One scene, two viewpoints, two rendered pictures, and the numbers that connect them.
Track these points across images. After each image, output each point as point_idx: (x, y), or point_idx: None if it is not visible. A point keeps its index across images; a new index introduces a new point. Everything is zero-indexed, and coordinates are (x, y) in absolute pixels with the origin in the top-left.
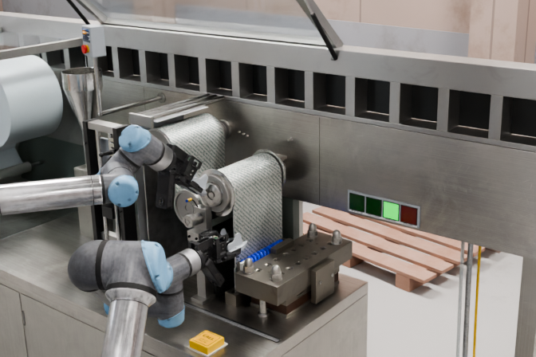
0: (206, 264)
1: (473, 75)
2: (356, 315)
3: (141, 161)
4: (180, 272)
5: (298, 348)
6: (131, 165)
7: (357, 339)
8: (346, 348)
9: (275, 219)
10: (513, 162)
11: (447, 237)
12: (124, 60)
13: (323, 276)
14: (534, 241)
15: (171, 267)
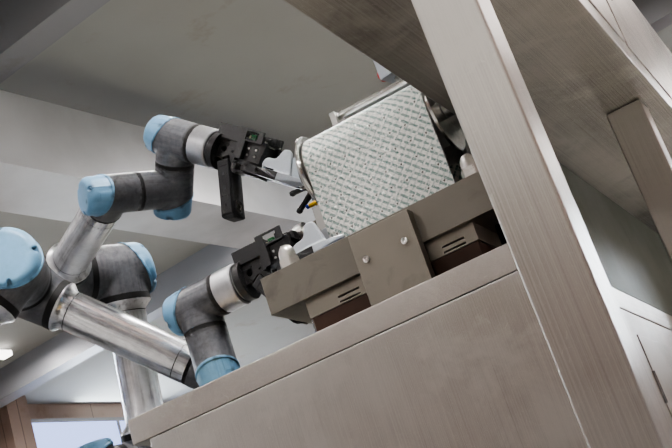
0: (253, 284)
1: None
2: (492, 322)
3: (165, 158)
4: (189, 296)
5: (286, 387)
6: (157, 168)
7: (522, 385)
8: (477, 406)
9: (434, 188)
10: None
11: (335, 34)
12: None
13: (376, 245)
14: None
15: (179, 291)
